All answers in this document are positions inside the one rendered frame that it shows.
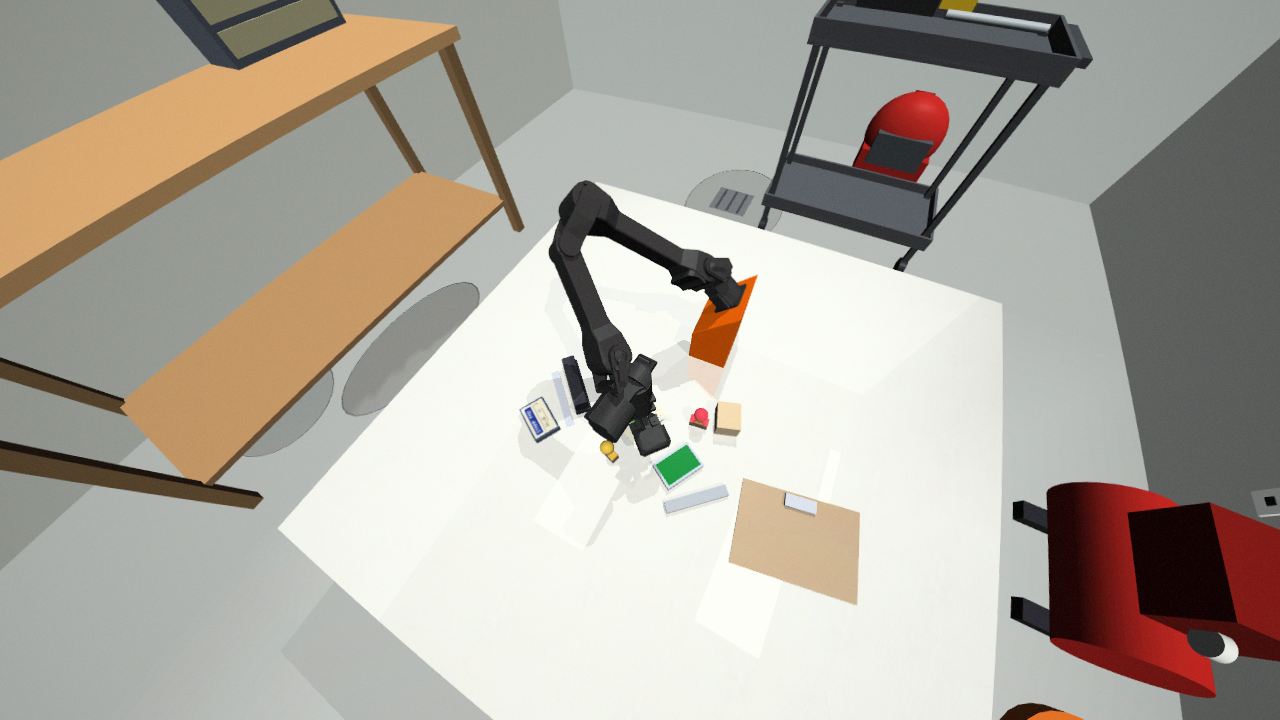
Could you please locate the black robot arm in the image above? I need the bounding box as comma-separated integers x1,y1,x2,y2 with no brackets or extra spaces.
549,181,746,443

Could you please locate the brown wooden fail stamp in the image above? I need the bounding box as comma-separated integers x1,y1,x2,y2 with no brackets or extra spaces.
689,407,710,430

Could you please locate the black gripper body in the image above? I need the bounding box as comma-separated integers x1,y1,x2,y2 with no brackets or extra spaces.
634,391,671,457

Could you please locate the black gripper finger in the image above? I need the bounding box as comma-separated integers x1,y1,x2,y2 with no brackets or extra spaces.
628,414,660,436

